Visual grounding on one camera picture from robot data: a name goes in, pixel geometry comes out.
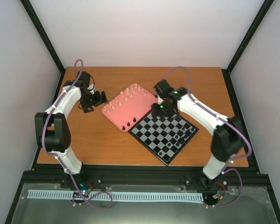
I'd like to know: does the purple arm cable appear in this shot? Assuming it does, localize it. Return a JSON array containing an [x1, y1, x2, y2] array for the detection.
[[42, 59, 113, 210], [161, 66, 253, 209]]

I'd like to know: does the black aluminium frame base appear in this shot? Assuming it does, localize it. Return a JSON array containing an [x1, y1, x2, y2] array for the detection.
[[19, 164, 273, 192]]

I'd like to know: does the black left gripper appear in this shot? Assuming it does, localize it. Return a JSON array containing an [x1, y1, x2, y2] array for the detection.
[[80, 91, 109, 113]]

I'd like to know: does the black and white chessboard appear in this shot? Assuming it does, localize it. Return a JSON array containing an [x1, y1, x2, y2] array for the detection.
[[128, 111, 199, 166]]

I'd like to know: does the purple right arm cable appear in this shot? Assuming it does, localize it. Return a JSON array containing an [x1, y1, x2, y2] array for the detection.
[[161, 66, 253, 209]]

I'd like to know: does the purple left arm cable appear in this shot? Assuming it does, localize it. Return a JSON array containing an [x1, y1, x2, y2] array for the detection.
[[42, 59, 113, 210]]

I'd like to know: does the pink plastic tray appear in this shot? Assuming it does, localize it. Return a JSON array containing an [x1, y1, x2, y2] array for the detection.
[[101, 83, 158, 132]]

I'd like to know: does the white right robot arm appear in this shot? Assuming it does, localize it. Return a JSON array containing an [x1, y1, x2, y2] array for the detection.
[[151, 79, 252, 189]]

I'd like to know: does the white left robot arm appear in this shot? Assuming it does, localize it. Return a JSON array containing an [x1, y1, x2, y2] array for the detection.
[[35, 71, 107, 188]]

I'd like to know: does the light blue cable duct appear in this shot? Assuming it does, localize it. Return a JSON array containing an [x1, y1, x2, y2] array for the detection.
[[27, 189, 203, 203]]

